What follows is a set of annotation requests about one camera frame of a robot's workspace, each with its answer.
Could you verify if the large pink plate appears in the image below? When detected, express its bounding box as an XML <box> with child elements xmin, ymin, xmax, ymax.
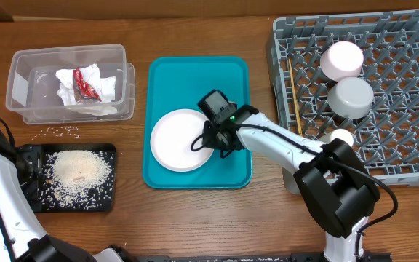
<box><xmin>150</xmin><ymin>109</ymin><xmax>214</xmax><ymax>172</ymax></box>

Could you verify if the wooden chopstick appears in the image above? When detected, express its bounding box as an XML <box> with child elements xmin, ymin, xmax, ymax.
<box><xmin>287</xmin><ymin>57</ymin><xmax>303</xmax><ymax>136</ymax></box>

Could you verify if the white cup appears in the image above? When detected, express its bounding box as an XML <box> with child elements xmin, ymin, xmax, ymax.
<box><xmin>319</xmin><ymin>129</ymin><xmax>354</xmax><ymax>147</ymax></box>

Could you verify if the white grey bowl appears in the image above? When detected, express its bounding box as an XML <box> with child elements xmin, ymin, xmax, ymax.
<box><xmin>327</xmin><ymin>77</ymin><xmax>374</xmax><ymax>119</ymax></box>

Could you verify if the small pink saucer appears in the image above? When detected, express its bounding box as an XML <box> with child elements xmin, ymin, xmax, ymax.
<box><xmin>320</xmin><ymin>41</ymin><xmax>364</xmax><ymax>82</ymax></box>

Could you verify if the red snack wrapper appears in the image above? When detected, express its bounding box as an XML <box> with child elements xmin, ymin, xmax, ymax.
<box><xmin>73</xmin><ymin>68</ymin><xmax>101</xmax><ymax>102</ymax></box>

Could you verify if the black tray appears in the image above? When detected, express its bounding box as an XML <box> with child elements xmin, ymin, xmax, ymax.
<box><xmin>17</xmin><ymin>143</ymin><xmax>116</xmax><ymax>213</ymax></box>

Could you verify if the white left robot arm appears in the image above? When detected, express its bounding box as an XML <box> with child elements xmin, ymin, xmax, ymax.
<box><xmin>0</xmin><ymin>130</ymin><xmax>137</xmax><ymax>262</ymax></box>

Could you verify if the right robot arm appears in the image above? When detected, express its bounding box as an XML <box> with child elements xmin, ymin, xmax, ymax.
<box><xmin>197</xmin><ymin>90</ymin><xmax>398</xmax><ymax>261</ymax></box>

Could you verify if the grey dishwasher rack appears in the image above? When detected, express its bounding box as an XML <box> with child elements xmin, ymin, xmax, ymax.
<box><xmin>266</xmin><ymin>9</ymin><xmax>419</xmax><ymax>186</ymax></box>

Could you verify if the teal plastic tray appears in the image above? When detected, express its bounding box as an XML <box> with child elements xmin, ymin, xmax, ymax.
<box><xmin>143</xmin><ymin>56</ymin><xmax>252</xmax><ymax>189</ymax></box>

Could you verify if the pile of rice grains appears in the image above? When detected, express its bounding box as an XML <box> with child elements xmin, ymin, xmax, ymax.
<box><xmin>40</xmin><ymin>150</ymin><xmax>116</xmax><ymax>213</ymax></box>

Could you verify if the clear plastic bin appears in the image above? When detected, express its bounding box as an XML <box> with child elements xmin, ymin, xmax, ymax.
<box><xmin>5</xmin><ymin>44</ymin><xmax>135</xmax><ymax>124</ymax></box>

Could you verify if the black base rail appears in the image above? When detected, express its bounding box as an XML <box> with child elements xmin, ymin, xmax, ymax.
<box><xmin>121</xmin><ymin>253</ymin><xmax>392</xmax><ymax>262</ymax></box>

